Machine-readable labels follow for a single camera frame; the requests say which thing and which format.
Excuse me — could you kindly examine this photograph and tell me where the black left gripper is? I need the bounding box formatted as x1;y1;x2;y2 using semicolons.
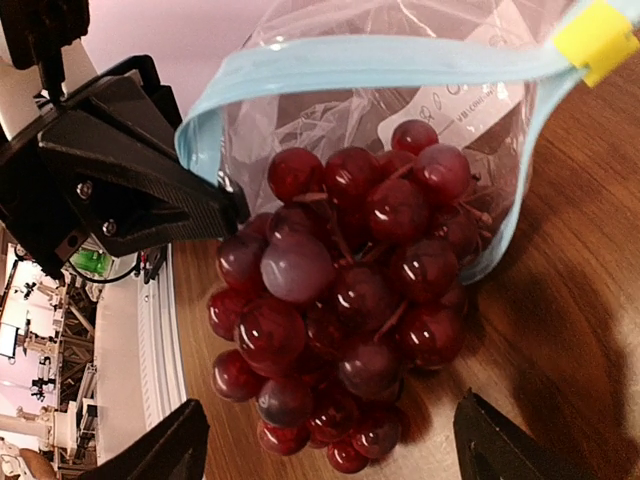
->
1;1;249;279

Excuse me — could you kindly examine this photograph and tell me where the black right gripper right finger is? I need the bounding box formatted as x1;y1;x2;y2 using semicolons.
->
453;390;590;480

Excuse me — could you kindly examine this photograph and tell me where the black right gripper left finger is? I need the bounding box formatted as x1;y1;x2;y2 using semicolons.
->
79;399;210;480

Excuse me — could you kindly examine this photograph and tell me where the dark red grape bunch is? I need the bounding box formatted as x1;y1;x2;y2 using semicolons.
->
208;119;491;474

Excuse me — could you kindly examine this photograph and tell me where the clear zip top bag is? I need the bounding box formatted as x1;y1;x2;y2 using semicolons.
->
175;1;639;283

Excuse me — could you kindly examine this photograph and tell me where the person in background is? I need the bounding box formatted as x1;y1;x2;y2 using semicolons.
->
1;447;57;480

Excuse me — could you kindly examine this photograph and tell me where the front aluminium rail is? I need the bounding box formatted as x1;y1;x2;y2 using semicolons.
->
138;246;188;428

